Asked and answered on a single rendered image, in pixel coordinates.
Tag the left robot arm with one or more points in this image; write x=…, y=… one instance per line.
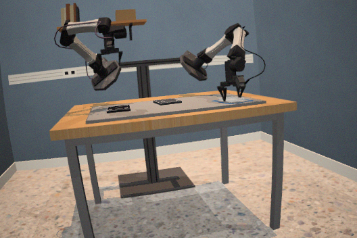
x=236, y=61

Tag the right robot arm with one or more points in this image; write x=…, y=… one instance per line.
x=119, y=32

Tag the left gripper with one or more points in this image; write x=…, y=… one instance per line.
x=230, y=80

